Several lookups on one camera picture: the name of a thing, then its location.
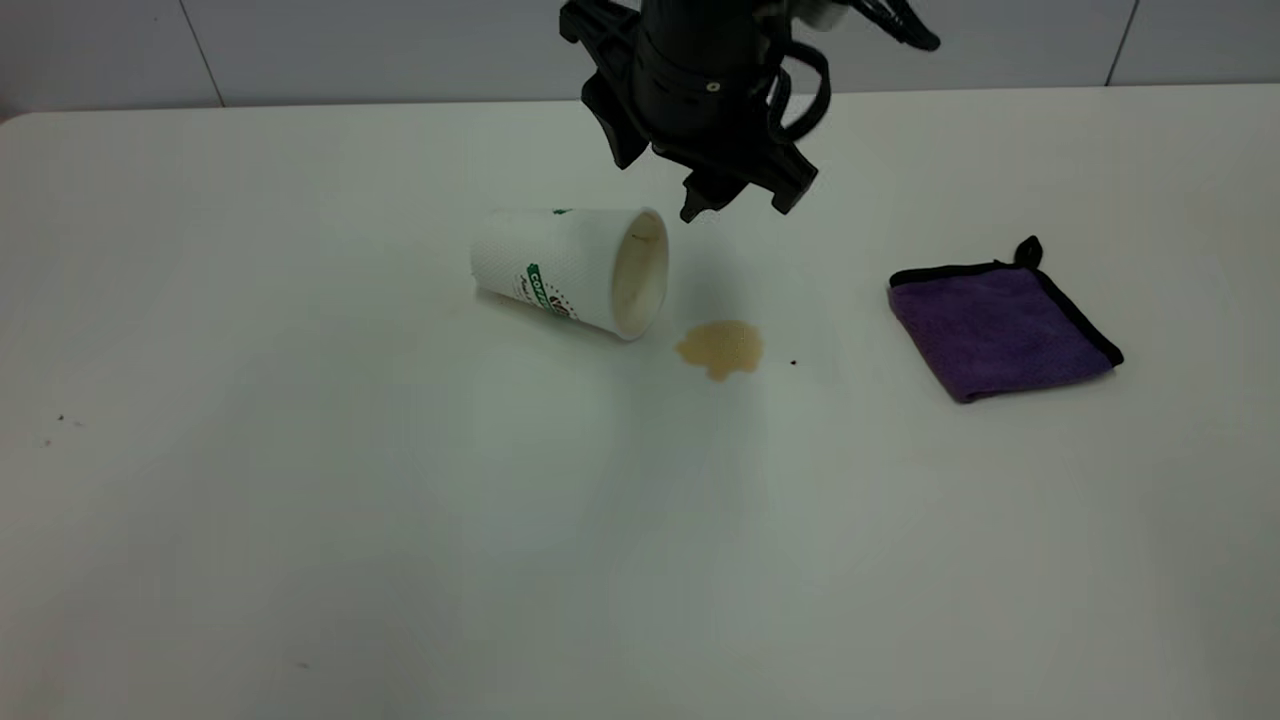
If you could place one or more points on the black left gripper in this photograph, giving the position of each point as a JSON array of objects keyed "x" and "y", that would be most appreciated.
[{"x": 700, "y": 80}]

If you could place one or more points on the white paper coffee cup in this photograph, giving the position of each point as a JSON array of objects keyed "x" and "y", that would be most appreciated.
[{"x": 570, "y": 265}]

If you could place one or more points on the purple microfiber cloth black trim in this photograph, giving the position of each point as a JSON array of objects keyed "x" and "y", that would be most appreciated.
[{"x": 1000, "y": 330}]

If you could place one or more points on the brown coffee spill puddle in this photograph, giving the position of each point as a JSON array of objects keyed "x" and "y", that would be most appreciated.
[{"x": 722, "y": 348}]

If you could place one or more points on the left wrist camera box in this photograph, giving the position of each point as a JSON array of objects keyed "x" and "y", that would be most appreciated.
[{"x": 822, "y": 10}]

